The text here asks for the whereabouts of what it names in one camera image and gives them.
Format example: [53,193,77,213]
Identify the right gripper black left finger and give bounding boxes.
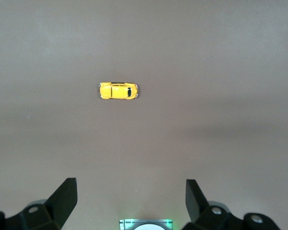
[0,177,78,230]

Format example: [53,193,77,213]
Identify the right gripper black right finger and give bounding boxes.
[182,179,281,230]

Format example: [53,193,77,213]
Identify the brown table mat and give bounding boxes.
[0,0,288,230]

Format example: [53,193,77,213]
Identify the yellow beetle toy car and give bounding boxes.
[97,81,140,100]

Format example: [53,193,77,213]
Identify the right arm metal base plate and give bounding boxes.
[119,218,173,230]

